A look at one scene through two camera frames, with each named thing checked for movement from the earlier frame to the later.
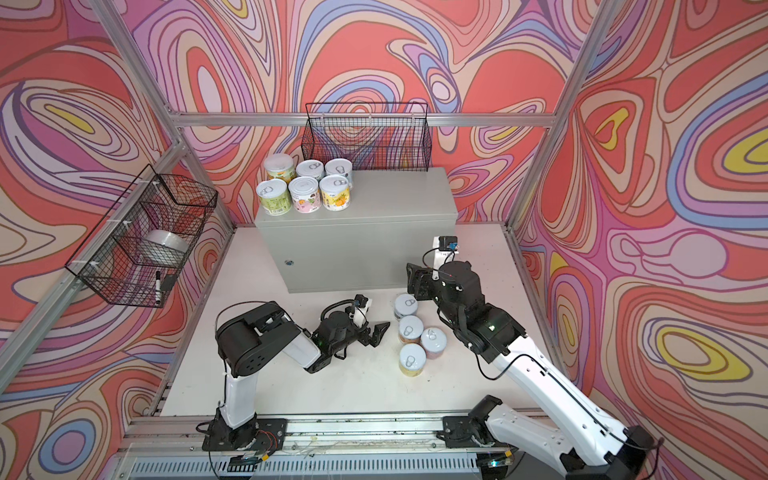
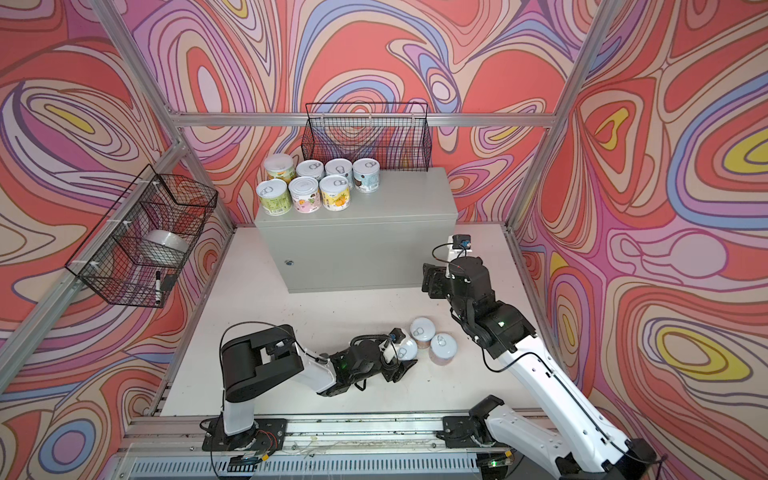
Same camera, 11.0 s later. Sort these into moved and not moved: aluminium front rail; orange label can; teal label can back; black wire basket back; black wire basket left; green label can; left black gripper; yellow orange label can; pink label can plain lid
Moved: left black gripper; orange label can
Not moved: green label can; black wire basket back; aluminium front rail; teal label can back; black wire basket left; pink label can plain lid; yellow orange label can
